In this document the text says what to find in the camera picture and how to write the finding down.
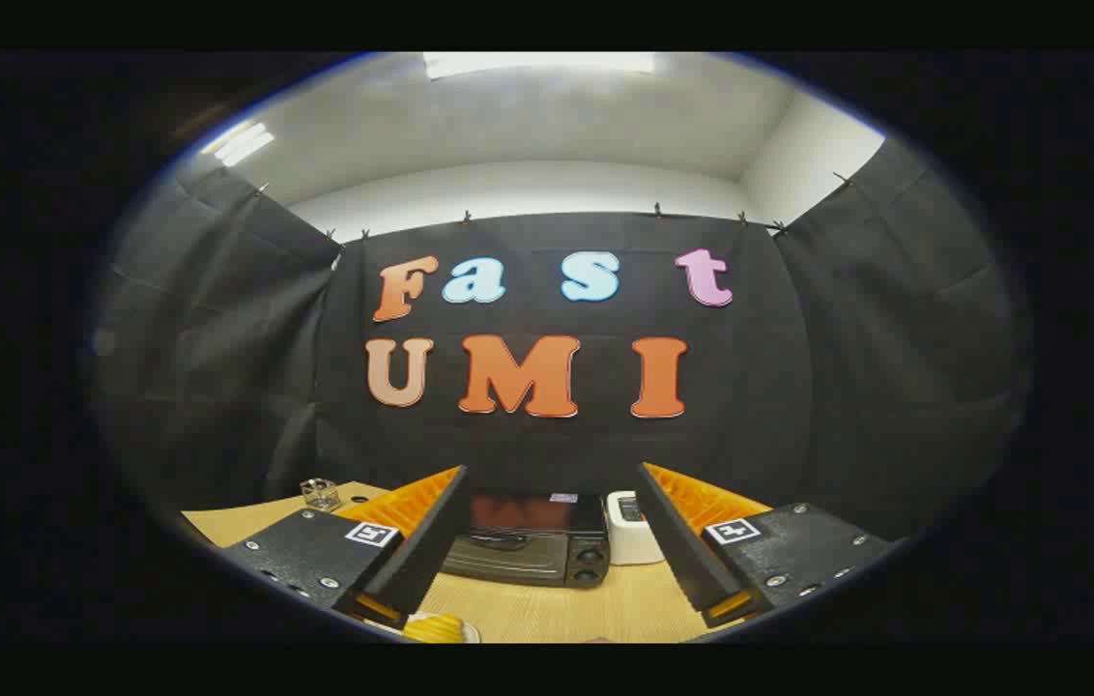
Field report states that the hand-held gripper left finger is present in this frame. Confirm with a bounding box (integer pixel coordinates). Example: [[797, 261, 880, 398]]
[[218, 465, 473, 629]]

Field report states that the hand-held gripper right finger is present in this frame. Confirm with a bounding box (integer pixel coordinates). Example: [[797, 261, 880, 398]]
[[636, 462, 896, 629]]

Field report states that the yellow croissant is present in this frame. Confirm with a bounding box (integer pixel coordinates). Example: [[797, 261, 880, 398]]
[[402, 613, 466, 644]]

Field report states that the black toaster oven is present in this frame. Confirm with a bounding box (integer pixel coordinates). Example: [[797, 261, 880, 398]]
[[441, 491, 612, 589]]

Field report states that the white bread toaster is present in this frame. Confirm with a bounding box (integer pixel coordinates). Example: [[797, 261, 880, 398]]
[[605, 491, 669, 566]]

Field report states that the white rectangular plate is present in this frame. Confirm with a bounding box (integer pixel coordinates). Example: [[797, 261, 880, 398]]
[[368, 611, 482, 644]]

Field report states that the black backdrop cloth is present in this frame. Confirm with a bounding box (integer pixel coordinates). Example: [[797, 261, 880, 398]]
[[88, 135, 1031, 542]]

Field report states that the small ceiling light panel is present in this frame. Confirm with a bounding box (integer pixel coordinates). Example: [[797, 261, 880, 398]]
[[202, 120, 275, 167]]

